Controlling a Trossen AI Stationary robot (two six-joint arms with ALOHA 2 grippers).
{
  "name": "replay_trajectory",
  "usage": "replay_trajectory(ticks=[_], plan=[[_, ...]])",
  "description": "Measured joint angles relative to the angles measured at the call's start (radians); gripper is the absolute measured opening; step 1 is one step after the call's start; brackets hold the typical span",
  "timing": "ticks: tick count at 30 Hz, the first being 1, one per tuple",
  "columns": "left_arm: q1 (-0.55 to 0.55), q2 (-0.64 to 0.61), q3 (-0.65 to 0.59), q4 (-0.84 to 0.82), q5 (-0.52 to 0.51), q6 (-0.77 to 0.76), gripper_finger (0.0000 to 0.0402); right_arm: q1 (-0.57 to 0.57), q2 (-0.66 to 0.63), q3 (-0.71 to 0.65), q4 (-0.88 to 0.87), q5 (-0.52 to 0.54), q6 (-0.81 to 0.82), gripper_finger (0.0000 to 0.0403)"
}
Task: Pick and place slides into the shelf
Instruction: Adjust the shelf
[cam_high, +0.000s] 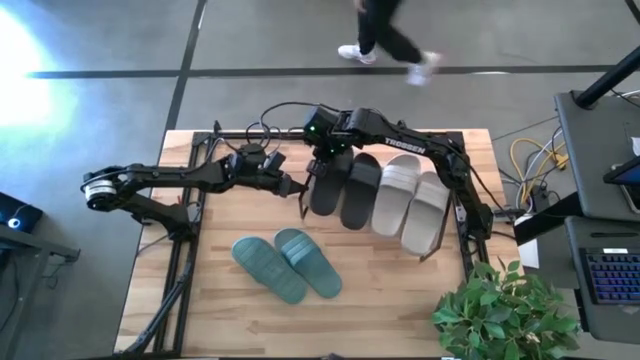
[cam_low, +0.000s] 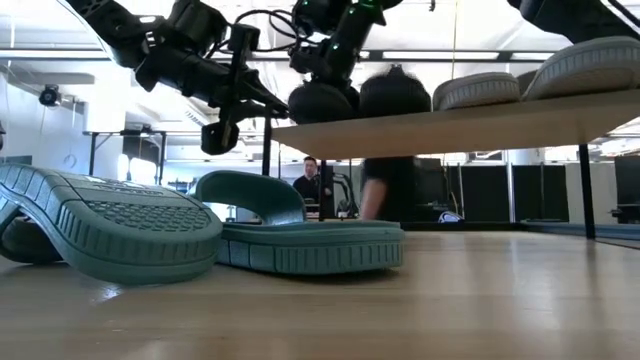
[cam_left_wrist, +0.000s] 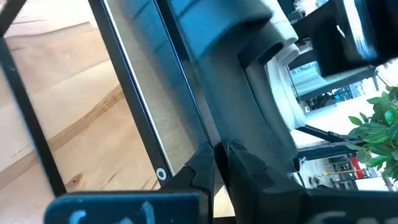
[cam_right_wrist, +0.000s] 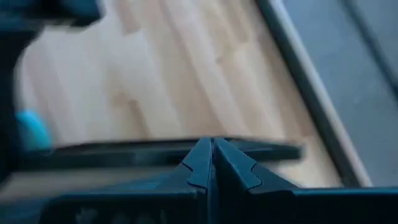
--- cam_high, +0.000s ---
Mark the dark tablet screen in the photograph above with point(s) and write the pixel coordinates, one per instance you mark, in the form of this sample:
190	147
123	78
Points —
627	175

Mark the black device with blue light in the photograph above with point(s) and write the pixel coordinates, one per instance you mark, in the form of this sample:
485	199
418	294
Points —
20	212

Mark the beige rubber slide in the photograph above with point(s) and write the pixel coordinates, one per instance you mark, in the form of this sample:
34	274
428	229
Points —
392	200
422	220

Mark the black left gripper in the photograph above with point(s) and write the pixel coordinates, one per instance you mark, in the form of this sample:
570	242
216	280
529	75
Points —
255	172

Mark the wooden shelf with black legs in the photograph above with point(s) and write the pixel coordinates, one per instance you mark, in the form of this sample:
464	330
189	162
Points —
302	207

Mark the green leafy plant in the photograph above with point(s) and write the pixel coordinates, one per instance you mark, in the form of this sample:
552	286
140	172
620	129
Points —
500	315

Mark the person's white shoe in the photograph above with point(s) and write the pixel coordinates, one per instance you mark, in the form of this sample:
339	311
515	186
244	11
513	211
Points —
424	67
356	53

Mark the white paper sheet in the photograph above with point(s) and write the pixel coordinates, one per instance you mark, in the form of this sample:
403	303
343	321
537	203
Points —
531	257

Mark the grey desk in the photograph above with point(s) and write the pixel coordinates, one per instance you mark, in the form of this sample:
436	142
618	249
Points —
595	150

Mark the black rubber slide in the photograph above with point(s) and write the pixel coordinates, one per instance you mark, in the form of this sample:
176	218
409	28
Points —
327	195
360	200

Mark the dark metal side stand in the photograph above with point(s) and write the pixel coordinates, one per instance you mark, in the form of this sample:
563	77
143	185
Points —
40	245

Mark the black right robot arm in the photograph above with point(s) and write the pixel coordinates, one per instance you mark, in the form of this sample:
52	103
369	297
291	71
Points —
435	147

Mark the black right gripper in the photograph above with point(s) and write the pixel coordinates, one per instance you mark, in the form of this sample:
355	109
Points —
325	130

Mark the backlit black keyboard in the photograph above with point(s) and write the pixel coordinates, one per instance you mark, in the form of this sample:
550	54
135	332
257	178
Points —
615	275

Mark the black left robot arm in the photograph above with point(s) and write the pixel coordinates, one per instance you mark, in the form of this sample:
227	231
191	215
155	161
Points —
165	175

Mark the black metal rig frame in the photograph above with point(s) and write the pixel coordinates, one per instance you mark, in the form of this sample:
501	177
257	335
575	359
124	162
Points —
190	280

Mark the person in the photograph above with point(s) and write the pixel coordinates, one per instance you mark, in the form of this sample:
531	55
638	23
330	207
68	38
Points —
385	30

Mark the black pole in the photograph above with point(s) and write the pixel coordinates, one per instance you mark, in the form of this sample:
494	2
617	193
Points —
607	77

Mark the green rubber slide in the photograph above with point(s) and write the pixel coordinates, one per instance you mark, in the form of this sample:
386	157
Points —
312	267
267	270

